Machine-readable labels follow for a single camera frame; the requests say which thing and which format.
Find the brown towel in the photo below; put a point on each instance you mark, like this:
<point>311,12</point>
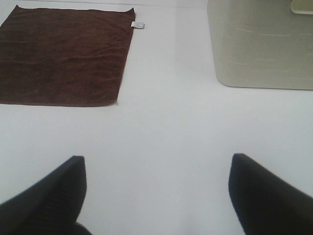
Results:
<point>63,57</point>

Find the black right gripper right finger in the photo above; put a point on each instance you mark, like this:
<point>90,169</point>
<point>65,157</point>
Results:
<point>266,204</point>

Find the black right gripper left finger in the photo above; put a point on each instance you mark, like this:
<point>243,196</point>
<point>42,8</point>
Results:
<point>51,206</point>

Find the beige plastic basket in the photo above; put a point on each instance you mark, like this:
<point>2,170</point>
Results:
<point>262,43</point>

